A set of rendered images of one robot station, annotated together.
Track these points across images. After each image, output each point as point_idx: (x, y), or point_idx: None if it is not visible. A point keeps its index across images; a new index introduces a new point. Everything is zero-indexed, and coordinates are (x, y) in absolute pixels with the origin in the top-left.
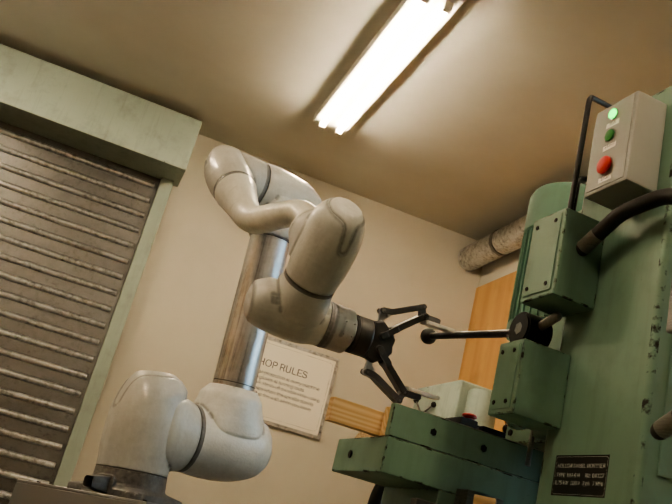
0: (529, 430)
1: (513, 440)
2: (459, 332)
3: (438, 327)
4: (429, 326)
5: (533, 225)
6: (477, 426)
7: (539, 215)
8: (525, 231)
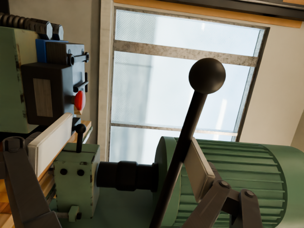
0: (67, 195)
1: (56, 176)
2: (170, 195)
3: (189, 179)
4: (197, 170)
5: (281, 218)
6: (76, 92)
7: (287, 224)
8: (285, 201)
